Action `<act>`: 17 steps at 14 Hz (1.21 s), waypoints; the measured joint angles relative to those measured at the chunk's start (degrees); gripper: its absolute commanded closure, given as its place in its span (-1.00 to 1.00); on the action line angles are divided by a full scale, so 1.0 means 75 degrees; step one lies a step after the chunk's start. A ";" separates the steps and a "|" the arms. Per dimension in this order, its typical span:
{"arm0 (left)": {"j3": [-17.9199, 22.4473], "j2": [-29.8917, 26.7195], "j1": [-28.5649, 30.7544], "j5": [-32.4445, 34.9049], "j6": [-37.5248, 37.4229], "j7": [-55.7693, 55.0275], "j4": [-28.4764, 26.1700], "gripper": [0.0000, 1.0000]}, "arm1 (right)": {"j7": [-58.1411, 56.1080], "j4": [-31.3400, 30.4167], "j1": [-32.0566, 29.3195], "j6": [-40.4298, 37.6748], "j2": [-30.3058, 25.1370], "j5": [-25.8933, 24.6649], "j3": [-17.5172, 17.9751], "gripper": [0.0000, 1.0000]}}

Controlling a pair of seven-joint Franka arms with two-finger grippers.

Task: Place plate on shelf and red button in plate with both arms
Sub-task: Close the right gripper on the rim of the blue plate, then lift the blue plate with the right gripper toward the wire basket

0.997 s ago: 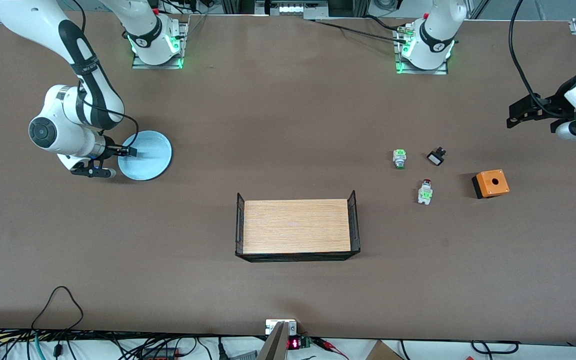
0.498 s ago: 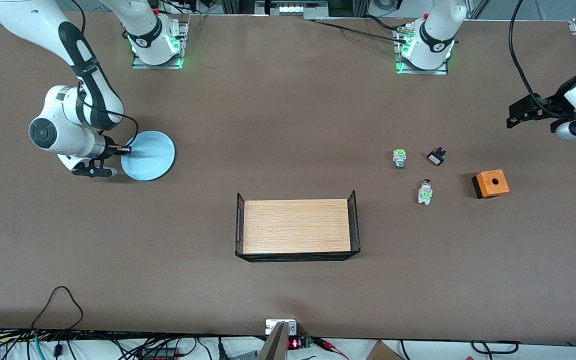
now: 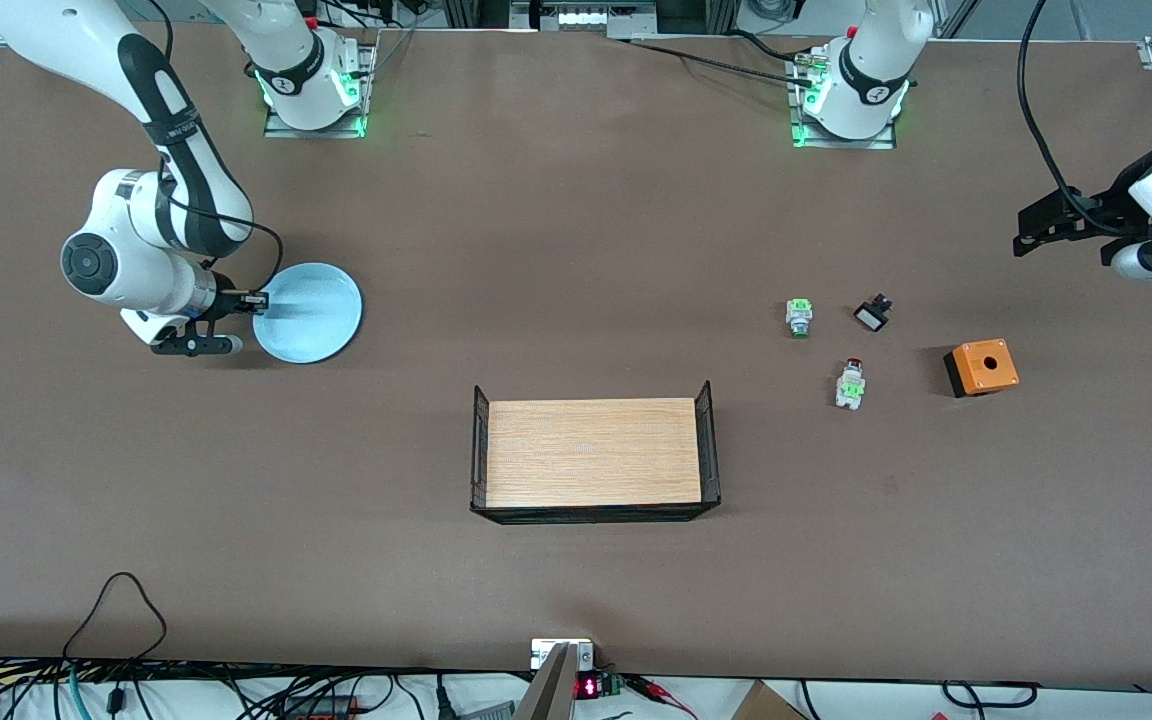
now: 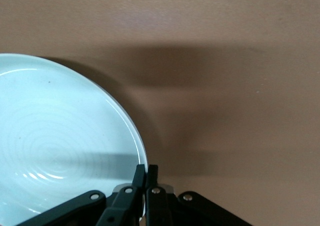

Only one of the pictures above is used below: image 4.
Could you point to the light blue round plate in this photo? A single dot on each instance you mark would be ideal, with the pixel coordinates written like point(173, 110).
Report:
point(62, 123)

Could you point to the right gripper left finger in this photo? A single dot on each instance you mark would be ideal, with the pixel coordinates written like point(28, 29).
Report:
point(120, 206)

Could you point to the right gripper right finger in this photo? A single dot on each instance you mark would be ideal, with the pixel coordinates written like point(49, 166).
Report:
point(160, 208)

